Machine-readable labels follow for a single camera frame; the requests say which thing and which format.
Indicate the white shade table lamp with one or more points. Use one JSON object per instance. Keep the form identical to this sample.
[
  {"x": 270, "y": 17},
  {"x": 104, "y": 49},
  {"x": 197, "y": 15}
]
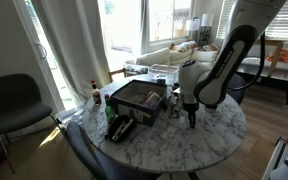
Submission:
[
  {"x": 193, "y": 25},
  {"x": 206, "y": 20}
]

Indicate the grey patterned blanket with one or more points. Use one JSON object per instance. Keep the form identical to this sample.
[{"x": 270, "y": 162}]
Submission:
[{"x": 135, "y": 69}]

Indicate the black shell chair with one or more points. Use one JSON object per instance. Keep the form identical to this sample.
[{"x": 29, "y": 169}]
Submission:
[{"x": 14, "y": 100}]

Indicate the clear plastic storage container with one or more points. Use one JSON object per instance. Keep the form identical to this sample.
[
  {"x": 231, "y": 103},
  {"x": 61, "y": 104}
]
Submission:
[{"x": 164, "y": 69}]

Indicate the hot sauce bottle red cap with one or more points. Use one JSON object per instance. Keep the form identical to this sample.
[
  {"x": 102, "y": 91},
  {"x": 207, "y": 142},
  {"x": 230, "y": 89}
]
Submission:
[{"x": 96, "y": 95}]

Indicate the grey blue dining chair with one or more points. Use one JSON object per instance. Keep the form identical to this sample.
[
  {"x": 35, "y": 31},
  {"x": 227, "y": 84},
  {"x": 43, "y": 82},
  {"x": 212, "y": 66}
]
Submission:
[{"x": 94, "y": 156}]

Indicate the printed packet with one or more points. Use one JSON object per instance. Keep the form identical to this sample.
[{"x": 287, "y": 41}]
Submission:
[{"x": 153, "y": 100}]

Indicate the wooden chair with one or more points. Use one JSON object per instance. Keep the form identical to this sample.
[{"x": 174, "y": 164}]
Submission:
[{"x": 117, "y": 74}]

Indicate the green glass bottle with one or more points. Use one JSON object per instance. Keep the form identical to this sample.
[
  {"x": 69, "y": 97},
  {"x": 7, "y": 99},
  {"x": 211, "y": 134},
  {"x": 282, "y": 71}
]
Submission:
[{"x": 109, "y": 111}]

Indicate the dark blue cardboard box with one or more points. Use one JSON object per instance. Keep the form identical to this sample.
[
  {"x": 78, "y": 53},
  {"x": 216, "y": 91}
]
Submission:
[{"x": 137, "y": 111}]

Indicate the black low bench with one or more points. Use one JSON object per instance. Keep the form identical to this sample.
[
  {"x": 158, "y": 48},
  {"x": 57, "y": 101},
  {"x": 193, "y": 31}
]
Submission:
[{"x": 270, "y": 76}]

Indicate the wide white window blind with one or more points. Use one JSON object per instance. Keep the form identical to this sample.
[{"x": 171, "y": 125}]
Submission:
[{"x": 287, "y": 23}]

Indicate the narrow grey curtain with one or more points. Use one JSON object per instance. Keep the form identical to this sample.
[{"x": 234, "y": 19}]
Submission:
[{"x": 145, "y": 23}]

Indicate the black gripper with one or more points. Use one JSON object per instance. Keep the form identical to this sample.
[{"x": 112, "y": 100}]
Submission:
[{"x": 190, "y": 107}]

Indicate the beige long curtain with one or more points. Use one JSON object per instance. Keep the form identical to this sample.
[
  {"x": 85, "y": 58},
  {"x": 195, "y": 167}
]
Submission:
[{"x": 70, "y": 43}]

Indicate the orange plush toy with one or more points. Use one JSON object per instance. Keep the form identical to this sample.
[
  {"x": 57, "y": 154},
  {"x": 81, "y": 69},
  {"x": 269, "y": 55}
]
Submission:
[{"x": 285, "y": 55}]

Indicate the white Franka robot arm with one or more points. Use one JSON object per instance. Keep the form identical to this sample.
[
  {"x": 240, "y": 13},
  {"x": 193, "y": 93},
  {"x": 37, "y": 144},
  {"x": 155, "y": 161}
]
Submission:
[{"x": 250, "y": 16}]

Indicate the metal rail with red clamp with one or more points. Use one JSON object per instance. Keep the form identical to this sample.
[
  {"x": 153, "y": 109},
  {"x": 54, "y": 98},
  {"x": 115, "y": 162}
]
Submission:
[{"x": 282, "y": 146}]

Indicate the wooden side table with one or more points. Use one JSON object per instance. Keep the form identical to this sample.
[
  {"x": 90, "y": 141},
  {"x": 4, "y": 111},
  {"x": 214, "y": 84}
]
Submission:
[{"x": 277, "y": 41}]

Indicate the patterned sofa pillow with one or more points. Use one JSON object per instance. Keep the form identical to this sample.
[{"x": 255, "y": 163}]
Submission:
[{"x": 184, "y": 46}]

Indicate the cream fabric sofa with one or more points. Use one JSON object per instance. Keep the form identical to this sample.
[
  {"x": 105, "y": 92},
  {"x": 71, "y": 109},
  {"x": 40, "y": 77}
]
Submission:
[{"x": 180, "y": 56}]

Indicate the blue upholstered chair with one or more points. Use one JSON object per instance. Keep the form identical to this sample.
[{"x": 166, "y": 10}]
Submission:
[{"x": 235, "y": 90}]

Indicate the black table base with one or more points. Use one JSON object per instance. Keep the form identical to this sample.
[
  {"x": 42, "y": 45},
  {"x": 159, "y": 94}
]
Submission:
[{"x": 192, "y": 176}]

